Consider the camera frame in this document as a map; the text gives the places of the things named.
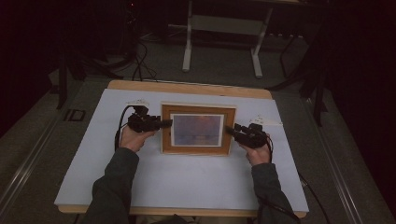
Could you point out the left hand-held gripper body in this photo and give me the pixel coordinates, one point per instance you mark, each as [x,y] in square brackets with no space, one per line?
[143,123]

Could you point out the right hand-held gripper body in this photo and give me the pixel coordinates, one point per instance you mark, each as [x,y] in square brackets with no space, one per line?
[253,138]

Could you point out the wooden picture frame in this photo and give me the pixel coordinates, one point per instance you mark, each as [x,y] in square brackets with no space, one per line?
[197,130]

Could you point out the person's right hand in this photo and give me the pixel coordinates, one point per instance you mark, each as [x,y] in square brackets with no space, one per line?
[258,155]

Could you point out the person's left hand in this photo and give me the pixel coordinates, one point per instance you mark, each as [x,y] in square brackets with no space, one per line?
[132,140]

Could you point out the white table mat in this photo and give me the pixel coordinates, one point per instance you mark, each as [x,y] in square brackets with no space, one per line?
[186,180]

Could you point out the black floor socket box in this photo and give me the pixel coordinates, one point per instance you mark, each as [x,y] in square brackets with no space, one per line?
[74,115]

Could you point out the black metal stand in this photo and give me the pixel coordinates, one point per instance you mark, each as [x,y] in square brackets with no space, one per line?
[62,81]
[318,99]

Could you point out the dark device with red light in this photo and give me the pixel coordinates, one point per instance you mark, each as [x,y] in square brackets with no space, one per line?
[131,28]

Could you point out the white metal desk frame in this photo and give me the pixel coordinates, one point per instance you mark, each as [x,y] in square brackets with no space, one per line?
[188,46]

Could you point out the metal floor rail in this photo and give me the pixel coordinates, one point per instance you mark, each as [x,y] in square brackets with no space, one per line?
[28,166]
[337,174]

